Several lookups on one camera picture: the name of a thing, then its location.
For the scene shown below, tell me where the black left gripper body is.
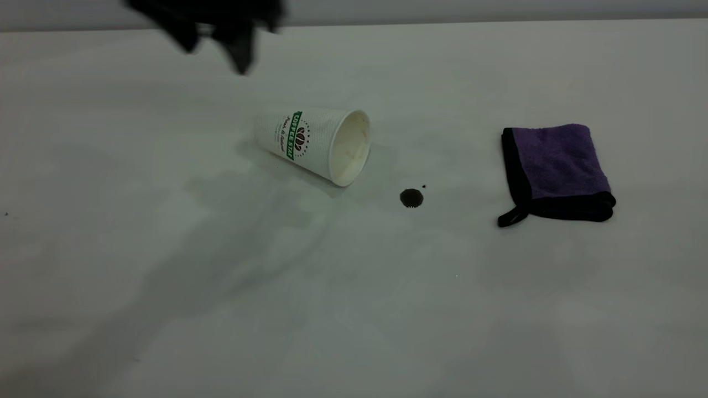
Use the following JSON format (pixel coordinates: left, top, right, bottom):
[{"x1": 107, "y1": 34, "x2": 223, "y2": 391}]
[{"x1": 124, "y1": 0, "x2": 286, "y2": 33}]

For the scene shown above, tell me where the purple cloth with black trim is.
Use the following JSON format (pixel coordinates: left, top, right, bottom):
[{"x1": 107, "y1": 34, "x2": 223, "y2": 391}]
[{"x1": 497, "y1": 123, "x2": 617, "y2": 229}]

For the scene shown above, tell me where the white paper coffee cup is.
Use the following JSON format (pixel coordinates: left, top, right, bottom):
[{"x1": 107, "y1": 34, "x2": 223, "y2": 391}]
[{"x1": 254, "y1": 106, "x2": 372, "y2": 188}]

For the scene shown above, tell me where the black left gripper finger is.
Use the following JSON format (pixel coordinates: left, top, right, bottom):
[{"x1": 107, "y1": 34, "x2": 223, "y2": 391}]
[
  {"x1": 162, "y1": 21, "x2": 203, "y2": 54},
  {"x1": 212, "y1": 24, "x2": 259, "y2": 76}
]

